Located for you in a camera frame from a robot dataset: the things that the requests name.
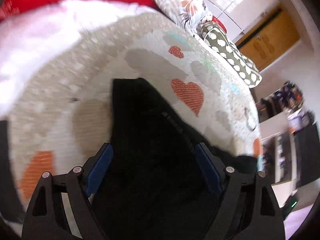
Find black pants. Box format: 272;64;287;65
92;78;257;239

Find wooden door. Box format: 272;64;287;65
236;4;300;71

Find heart pattern quilt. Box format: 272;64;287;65
8;12;260;205

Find green sheep bolster pillow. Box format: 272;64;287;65
200;22;262;88

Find cluttered storage shelf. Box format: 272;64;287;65
256;81;319;187

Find white floral pillow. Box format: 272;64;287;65
154;0;213;35

